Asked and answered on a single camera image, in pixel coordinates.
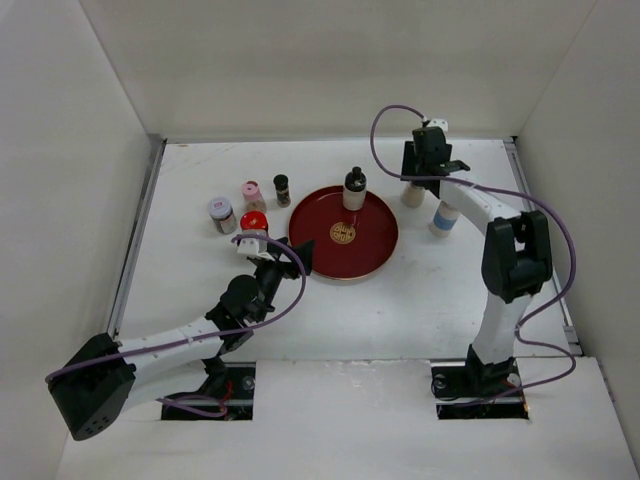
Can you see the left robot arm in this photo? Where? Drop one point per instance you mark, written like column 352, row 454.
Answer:
column 106, row 377

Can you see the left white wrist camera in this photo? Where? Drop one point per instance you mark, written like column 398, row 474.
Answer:
column 253, row 244

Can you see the black lid spice bottle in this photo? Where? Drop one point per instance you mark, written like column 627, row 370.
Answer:
column 281, row 185

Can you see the red lid sauce jar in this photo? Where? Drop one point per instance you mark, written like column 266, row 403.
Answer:
column 254, row 221

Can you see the clear cap pepper grinder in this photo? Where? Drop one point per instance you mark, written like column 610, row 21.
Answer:
column 413, row 195

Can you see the red round tray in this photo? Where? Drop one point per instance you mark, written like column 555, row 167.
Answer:
column 348, row 245

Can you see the blue label silver cap bottle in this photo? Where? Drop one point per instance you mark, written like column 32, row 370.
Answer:
column 444, row 220

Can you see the black knob salt grinder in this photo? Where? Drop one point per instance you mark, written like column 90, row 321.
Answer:
column 354, row 189

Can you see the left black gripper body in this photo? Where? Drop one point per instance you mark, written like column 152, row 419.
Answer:
column 269, row 274

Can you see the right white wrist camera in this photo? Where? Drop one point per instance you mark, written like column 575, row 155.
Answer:
column 435, row 122

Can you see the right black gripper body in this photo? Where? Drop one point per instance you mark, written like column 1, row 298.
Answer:
column 411, row 164

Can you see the dark jar white lid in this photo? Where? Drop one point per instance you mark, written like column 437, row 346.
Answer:
column 222, row 214

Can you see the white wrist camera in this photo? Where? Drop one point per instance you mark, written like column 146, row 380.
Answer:
column 435, row 122
column 253, row 244

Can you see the pink lid spice bottle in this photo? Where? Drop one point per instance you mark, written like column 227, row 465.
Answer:
column 253, row 198

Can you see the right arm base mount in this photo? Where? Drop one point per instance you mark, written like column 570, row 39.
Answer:
column 473, row 390

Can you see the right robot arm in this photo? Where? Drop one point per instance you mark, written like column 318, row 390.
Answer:
column 516, row 259

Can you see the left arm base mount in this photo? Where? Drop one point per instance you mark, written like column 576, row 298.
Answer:
column 227, row 394

